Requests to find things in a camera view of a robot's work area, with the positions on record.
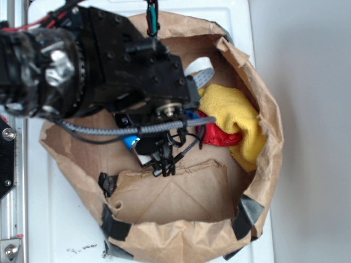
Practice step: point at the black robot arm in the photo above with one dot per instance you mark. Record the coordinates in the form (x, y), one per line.
(94, 74)

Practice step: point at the blue plastic bottle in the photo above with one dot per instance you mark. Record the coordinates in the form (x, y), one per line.
(132, 140)

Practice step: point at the black mounting bracket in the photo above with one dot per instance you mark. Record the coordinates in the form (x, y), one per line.
(7, 156)

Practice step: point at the silver corner bracket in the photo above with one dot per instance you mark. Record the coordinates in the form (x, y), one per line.
(11, 250)

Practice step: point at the brown paper bag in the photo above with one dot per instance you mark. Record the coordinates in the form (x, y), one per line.
(219, 198)

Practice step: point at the red crumpled object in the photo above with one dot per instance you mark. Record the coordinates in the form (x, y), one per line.
(224, 132)

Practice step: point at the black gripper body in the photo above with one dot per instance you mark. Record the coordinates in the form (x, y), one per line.
(152, 96)

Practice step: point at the white plastic tray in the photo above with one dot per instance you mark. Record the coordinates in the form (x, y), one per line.
(60, 228)

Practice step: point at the aluminium frame rail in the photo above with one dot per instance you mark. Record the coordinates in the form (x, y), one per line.
(14, 222)

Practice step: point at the yellow microfiber cloth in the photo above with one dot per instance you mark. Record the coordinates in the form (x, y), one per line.
(241, 112)

